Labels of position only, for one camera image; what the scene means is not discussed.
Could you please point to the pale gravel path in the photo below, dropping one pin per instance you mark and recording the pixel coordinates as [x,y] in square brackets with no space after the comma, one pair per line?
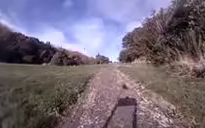
[105,90]

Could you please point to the green grass field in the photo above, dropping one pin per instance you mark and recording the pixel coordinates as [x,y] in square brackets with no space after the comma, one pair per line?
[33,86]

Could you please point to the wood of dark trees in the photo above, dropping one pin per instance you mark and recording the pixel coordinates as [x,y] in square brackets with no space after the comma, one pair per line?
[20,48]

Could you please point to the row of tall bushes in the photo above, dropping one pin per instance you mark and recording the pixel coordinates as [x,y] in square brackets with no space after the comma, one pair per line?
[176,33]

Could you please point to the grass verge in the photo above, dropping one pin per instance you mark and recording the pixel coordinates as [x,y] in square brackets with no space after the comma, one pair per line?
[176,90]

